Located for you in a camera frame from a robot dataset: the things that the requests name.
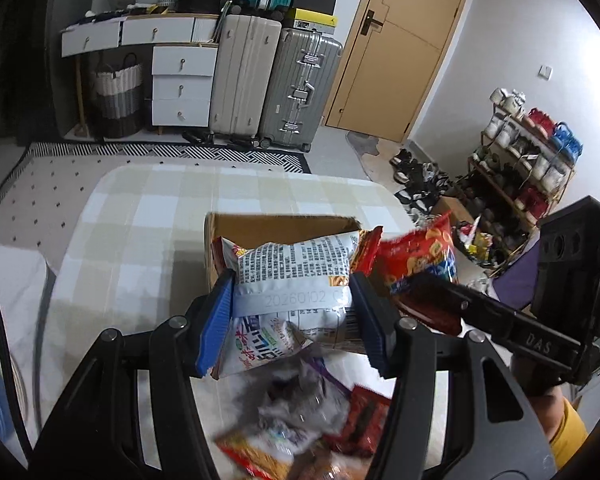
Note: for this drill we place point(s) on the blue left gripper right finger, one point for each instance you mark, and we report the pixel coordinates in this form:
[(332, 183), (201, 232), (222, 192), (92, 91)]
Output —
[(376, 319)]

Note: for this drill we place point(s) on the yellow black shoe box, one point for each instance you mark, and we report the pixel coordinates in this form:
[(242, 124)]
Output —
[(311, 21)]

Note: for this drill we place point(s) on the red star snack bag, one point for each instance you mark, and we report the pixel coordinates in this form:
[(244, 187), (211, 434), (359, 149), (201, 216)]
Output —
[(389, 263)]

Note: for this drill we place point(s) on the brown SF cardboard box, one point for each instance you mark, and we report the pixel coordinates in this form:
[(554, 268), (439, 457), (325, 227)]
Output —
[(254, 231)]

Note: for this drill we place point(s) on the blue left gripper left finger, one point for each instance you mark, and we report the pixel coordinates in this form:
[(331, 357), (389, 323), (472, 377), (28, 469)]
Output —
[(212, 321)]

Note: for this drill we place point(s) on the orange noodle snack bag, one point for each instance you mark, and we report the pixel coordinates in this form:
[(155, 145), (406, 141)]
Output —
[(264, 453)]

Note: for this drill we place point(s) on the silver aluminium suitcase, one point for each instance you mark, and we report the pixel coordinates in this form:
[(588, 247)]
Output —
[(304, 69)]

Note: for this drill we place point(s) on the wooden shoe rack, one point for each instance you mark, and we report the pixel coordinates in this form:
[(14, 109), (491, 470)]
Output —
[(515, 177)]

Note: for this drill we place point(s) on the right hand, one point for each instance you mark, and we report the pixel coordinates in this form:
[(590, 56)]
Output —
[(543, 393)]

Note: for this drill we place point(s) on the patterned floor rug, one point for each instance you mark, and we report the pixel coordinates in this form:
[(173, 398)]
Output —
[(42, 196)]

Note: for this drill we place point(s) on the silver purple snack bag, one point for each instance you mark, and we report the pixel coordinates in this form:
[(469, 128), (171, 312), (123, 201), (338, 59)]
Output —
[(308, 397)]

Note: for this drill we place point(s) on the red barcode snack bag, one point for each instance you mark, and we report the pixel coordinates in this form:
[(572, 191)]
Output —
[(360, 435)]

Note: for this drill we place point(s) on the yellow right sleeve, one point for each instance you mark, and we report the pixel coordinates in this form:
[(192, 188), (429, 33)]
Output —
[(569, 436)]

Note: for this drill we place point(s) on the woven laundry basket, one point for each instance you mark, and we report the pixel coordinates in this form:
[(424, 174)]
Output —
[(118, 94)]

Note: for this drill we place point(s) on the beige suitcase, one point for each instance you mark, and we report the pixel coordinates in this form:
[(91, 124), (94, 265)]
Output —
[(243, 67)]

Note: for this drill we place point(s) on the white blue-text snack bag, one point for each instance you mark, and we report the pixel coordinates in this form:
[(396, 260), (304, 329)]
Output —
[(287, 297)]

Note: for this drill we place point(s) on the checkered beige tablecloth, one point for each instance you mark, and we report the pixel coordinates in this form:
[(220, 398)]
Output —
[(120, 398)]

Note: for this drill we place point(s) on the wooden door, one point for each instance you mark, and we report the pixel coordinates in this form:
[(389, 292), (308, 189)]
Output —
[(393, 54)]

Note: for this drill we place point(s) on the white drawer desk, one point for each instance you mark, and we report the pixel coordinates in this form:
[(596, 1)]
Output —
[(182, 59)]

